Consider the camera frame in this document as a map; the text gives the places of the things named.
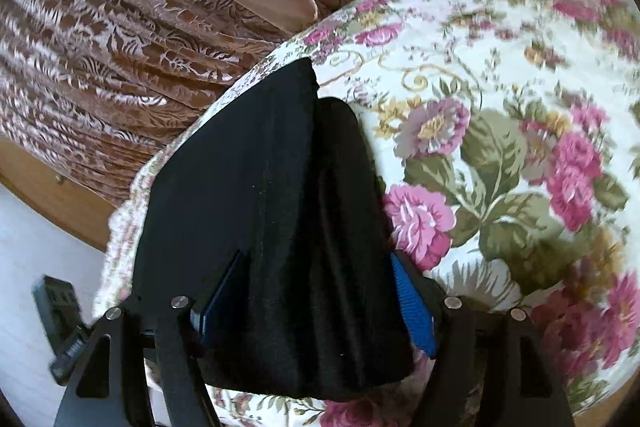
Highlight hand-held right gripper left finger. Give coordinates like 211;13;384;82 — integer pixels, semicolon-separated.
54;251;246;427

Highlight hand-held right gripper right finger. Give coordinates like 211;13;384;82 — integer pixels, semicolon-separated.
389;251;576;427

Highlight black pants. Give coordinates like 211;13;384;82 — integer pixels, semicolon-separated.
132;57;416;400

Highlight wooden board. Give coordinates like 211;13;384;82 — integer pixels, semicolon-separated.
0;134;113;253

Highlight brown floral curtain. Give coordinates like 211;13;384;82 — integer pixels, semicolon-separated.
0;0;321;208

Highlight floral bedspread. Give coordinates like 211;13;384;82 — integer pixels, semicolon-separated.
92;0;640;427

